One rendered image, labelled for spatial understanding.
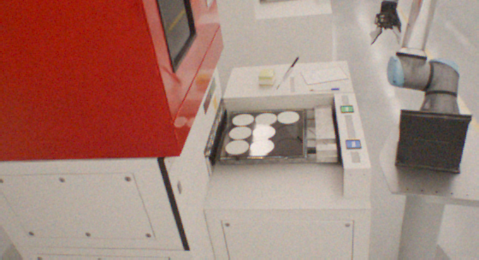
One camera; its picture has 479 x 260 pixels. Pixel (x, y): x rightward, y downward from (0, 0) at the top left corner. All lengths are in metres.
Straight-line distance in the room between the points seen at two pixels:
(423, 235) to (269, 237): 0.71
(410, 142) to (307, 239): 0.55
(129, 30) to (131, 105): 0.21
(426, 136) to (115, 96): 1.13
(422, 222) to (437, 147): 0.40
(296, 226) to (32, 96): 1.01
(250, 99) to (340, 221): 0.75
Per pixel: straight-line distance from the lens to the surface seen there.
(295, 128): 1.82
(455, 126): 1.65
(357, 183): 1.55
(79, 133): 1.26
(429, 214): 1.91
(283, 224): 1.60
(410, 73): 1.66
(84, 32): 1.09
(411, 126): 1.65
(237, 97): 1.98
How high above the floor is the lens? 1.91
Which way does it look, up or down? 33 degrees down
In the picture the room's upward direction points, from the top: 9 degrees counter-clockwise
